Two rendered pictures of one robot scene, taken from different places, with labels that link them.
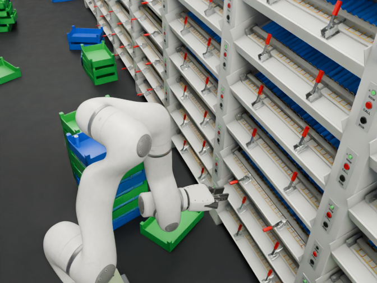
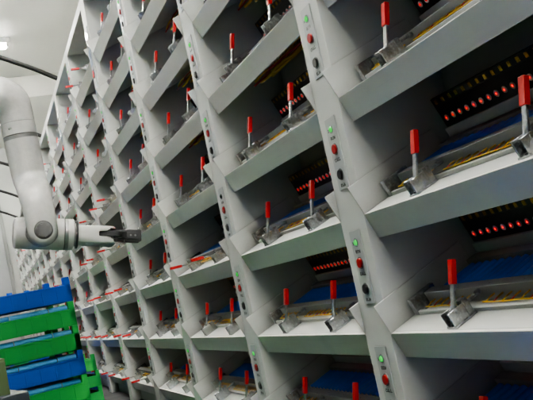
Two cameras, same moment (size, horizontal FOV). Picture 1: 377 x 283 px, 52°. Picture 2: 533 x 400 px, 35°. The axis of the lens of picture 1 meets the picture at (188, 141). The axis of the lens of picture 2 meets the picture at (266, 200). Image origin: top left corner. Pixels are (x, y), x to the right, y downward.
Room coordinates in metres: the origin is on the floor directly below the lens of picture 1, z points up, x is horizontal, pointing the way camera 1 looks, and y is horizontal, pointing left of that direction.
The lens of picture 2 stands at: (-1.30, -0.67, 0.41)
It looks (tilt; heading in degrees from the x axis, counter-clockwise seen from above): 5 degrees up; 4
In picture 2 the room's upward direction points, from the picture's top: 12 degrees counter-clockwise
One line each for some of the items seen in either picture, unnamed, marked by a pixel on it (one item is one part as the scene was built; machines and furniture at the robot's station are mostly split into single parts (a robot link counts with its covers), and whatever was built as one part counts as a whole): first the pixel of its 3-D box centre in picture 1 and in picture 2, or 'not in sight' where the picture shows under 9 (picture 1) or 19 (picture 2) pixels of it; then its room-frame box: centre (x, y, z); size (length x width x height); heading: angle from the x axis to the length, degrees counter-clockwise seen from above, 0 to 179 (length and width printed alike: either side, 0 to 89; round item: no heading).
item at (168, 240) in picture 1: (172, 219); not in sight; (1.36, 0.08, 0.04); 0.30 x 0.20 x 0.08; 144
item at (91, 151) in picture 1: (105, 138); (16, 299); (1.44, 0.39, 0.52); 0.30 x 0.20 x 0.08; 130
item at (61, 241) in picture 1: (76, 260); not in sight; (0.68, 0.33, 0.67); 0.19 x 0.12 x 0.24; 52
